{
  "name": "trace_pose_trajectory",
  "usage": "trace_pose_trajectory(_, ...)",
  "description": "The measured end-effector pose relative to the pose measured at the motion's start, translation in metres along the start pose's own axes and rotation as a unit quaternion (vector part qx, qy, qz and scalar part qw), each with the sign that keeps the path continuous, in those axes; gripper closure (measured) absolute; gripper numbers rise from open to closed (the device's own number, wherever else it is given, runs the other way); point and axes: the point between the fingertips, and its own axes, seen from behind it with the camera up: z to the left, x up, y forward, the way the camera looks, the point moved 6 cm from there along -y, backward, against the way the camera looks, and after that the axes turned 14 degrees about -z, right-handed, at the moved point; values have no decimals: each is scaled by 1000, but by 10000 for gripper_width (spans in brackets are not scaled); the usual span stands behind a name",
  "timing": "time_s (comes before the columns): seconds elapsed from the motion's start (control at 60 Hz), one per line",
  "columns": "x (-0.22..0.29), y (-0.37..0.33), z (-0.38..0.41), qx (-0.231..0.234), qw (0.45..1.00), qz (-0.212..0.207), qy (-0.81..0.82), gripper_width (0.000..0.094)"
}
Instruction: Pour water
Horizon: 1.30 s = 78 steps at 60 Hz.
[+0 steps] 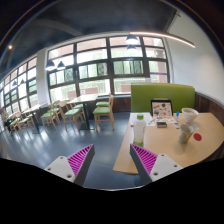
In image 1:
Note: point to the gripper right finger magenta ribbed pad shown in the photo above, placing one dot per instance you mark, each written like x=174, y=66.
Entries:
x=152, y=167

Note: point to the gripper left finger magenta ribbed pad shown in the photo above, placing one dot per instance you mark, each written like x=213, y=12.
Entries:
x=73, y=168

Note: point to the white bottle, green cap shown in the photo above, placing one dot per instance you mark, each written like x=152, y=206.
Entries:
x=139, y=130

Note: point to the small black box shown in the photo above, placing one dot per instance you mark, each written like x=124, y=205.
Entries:
x=161, y=124

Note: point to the white paper placemat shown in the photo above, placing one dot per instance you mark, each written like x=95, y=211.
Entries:
x=152, y=121

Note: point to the white paper cup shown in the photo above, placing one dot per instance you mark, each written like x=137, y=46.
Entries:
x=185, y=133

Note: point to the wooden chair, green seat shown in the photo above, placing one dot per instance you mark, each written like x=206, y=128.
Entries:
x=51, y=116
x=70, y=115
x=104, y=111

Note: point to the red round coaster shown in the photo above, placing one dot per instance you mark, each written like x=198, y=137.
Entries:
x=197, y=137

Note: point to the white bowl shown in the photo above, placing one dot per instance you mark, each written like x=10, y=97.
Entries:
x=189, y=114

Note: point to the wooden dining table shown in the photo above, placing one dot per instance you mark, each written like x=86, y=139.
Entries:
x=85, y=100

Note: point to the green upholstered bench back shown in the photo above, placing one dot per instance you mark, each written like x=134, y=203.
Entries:
x=143, y=93

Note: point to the black pendant lamp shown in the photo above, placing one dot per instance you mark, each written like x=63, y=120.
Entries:
x=50, y=65
x=131, y=40
x=61, y=65

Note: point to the linear ceiling light strip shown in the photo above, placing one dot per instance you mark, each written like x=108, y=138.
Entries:
x=165, y=35

